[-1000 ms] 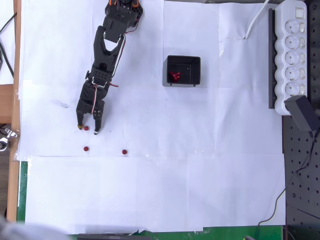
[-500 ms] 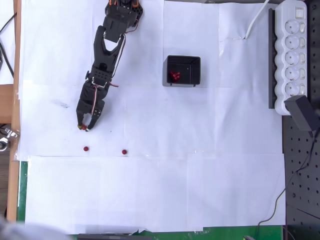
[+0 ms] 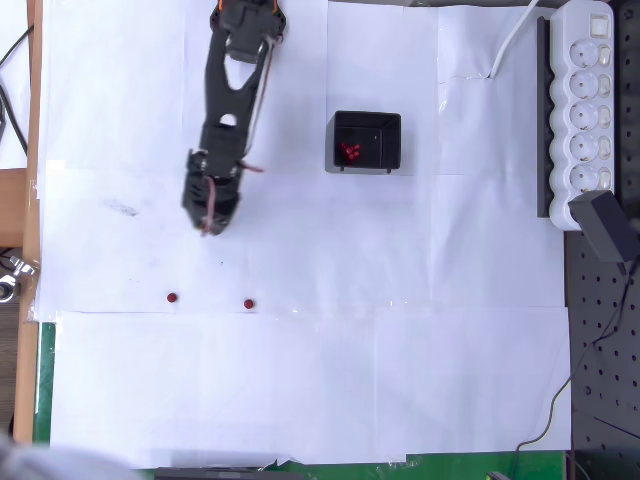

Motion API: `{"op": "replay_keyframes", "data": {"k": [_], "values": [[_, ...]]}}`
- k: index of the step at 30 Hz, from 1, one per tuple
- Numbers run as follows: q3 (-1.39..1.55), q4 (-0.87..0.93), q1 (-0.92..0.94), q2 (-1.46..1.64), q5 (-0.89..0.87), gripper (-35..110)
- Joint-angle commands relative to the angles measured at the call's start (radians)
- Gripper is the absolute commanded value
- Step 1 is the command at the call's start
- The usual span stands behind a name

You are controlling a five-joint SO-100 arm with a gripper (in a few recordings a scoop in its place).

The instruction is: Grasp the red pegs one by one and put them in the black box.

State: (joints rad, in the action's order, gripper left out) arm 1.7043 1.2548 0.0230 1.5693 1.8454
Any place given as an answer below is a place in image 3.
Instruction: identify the black perforated pegboard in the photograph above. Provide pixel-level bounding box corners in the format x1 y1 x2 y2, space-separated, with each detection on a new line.
563 0 640 480

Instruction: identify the metal clamp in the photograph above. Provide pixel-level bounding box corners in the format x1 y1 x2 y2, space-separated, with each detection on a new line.
0 254 40 304

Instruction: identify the green cutting mat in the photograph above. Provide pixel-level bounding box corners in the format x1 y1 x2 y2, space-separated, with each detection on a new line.
33 321 571 480

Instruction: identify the blurred grey object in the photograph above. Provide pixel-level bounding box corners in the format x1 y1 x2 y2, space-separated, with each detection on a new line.
0 432 141 480

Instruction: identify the thin black adapter cable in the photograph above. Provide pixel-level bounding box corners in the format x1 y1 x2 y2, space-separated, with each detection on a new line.
507 262 632 480

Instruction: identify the black square container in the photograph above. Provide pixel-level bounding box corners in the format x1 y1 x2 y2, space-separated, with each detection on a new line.
324 110 403 175

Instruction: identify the white power cable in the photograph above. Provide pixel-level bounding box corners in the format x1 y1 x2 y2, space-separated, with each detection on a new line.
488 0 541 80

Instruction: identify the flat black device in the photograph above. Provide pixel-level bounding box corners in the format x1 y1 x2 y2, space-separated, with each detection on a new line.
154 466 305 480

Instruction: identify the black power adapter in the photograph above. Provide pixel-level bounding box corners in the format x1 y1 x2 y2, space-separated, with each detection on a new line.
568 189 635 264

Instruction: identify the white power strip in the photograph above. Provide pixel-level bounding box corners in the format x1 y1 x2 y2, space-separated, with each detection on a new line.
548 0 616 231

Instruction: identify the white paper table cover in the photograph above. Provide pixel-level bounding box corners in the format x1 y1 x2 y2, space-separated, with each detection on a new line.
33 0 574 471

